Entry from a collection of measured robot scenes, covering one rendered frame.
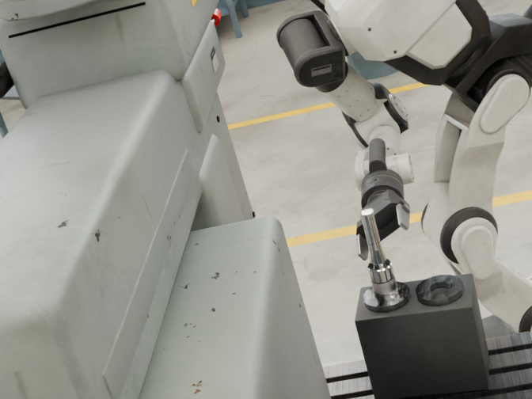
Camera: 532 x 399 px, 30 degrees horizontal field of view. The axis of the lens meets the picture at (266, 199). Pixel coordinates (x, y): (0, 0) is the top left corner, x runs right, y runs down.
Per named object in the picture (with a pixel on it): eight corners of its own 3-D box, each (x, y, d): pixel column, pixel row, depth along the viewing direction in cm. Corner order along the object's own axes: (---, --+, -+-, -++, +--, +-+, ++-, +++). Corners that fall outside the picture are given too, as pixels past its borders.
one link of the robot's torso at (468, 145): (463, 243, 250) (510, 62, 236) (495, 271, 234) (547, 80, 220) (408, 238, 246) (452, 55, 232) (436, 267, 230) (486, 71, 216)
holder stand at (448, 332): (379, 363, 203) (359, 281, 195) (488, 352, 197) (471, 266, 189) (374, 400, 192) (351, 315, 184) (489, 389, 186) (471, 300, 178)
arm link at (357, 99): (355, 122, 245) (304, 77, 229) (398, 92, 240) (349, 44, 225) (369, 156, 237) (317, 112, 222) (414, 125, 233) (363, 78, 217)
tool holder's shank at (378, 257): (370, 270, 184) (357, 217, 180) (370, 261, 187) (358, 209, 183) (387, 267, 184) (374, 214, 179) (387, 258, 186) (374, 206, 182)
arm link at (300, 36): (305, 68, 230) (271, 37, 221) (336, 43, 227) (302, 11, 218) (322, 100, 223) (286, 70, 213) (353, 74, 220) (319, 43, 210)
